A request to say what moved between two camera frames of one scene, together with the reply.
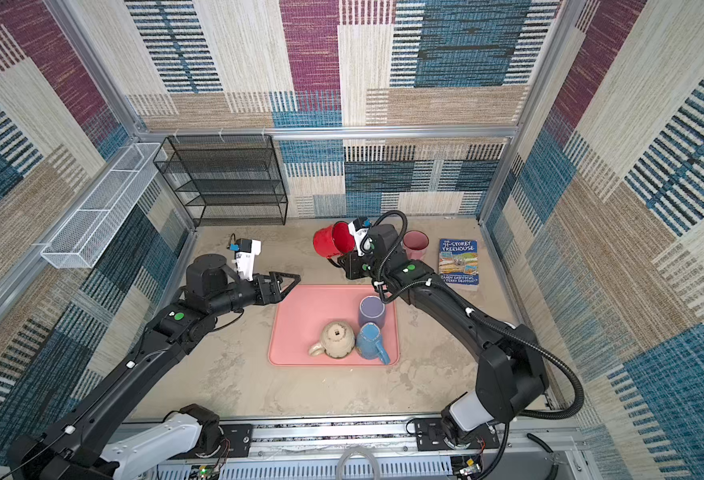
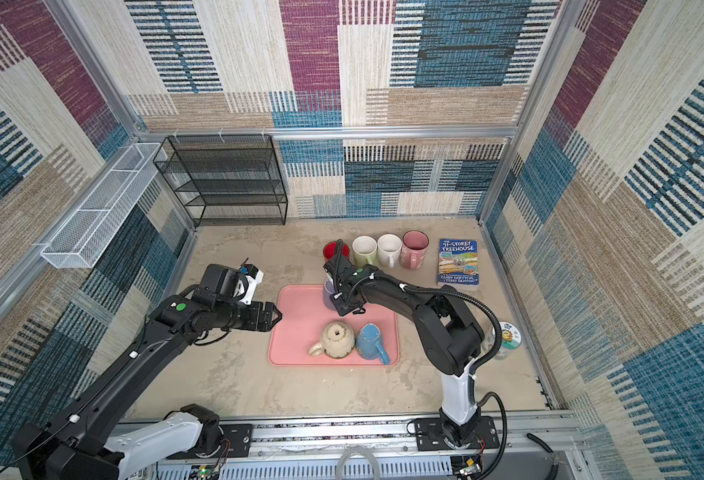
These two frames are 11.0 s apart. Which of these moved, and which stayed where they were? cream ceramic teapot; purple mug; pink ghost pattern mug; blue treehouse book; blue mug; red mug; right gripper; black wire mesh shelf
Moved: purple mug; red mug; right gripper
Stayed: cream ceramic teapot; blue mug; blue treehouse book; pink ghost pattern mug; black wire mesh shelf
